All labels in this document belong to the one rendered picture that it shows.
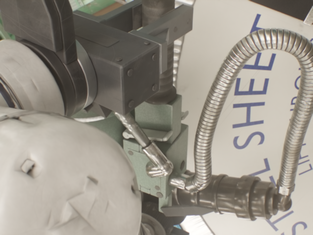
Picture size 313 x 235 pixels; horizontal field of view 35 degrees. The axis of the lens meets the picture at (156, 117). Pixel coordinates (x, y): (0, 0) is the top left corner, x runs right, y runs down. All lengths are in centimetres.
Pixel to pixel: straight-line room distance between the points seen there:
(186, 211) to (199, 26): 27
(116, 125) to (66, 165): 37
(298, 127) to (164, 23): 18
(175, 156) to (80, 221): 39
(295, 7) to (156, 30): 32
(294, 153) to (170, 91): 16
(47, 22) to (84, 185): 17
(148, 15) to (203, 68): 25
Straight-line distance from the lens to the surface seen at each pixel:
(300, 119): 54
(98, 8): 637
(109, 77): 40
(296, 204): 96
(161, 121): 57
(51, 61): 39
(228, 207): 67
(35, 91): 36
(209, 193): 68
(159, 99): 55
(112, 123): 58
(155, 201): 74
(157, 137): 56
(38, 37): 39
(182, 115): 59
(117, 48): 41
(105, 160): 23
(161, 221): 69
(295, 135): 55
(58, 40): 38
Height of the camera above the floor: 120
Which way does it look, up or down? 8 degrees up
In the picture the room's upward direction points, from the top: 115 degrees counter-clockwise
